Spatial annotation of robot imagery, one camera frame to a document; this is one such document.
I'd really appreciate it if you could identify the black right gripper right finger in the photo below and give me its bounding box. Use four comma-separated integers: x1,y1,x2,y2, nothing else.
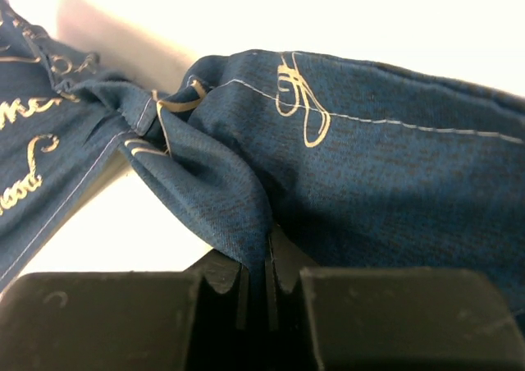
265,227,524,370

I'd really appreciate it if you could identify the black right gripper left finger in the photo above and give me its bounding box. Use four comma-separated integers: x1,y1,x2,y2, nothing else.
1,251,249,370

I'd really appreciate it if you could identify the blue embroidered pillowcase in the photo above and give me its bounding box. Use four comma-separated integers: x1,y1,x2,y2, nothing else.
1,2,524,323

